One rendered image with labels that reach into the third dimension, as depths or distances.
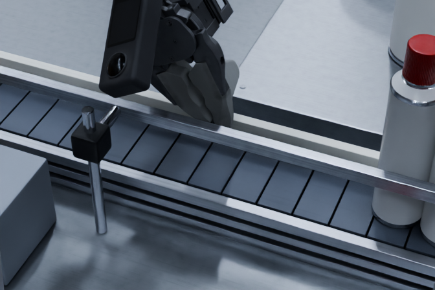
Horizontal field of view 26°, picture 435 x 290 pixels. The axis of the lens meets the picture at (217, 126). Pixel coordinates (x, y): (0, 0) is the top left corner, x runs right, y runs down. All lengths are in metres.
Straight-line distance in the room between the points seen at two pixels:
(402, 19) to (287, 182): 0.26
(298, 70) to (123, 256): 0.32
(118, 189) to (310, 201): 0.21
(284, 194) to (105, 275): 0.20
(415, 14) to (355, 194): 0.24
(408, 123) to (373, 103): 0.24
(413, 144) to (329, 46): 0.33
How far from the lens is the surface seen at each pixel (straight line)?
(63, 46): 1.26
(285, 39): 1.18
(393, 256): 0.93
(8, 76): 1.01
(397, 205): 0.93
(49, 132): 1.05
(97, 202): 0.97
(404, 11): 1.11
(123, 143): 1.03
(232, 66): 0.96
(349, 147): 0.98
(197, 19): 0.91
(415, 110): 0.85
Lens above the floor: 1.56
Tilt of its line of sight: 41 degrees down
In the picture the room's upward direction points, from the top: straight up
